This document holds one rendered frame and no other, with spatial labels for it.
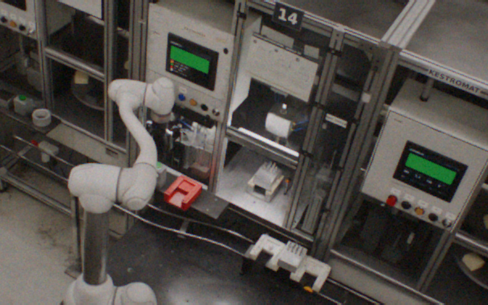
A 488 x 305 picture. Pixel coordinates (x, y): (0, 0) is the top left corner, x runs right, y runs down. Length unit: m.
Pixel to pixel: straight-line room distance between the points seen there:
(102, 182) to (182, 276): 0.90
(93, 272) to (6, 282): 1.39
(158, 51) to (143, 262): 1.04
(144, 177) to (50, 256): 1.77
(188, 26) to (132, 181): 0.73
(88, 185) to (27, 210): 1.97
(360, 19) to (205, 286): 1.45
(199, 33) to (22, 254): 2.02
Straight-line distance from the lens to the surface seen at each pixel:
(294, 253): 3.08
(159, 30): 2.91
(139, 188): 2.47
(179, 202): 3.21
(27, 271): 4.13
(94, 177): 2.50
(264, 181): 3.24
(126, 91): 2.89
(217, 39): 2.76
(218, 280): 3.23
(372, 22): 2.65
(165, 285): 3.19
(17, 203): 4.50
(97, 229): 2.64
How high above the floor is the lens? 3.25
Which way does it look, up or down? 42 degrees down
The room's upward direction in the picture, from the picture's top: 10 degrees clockwise
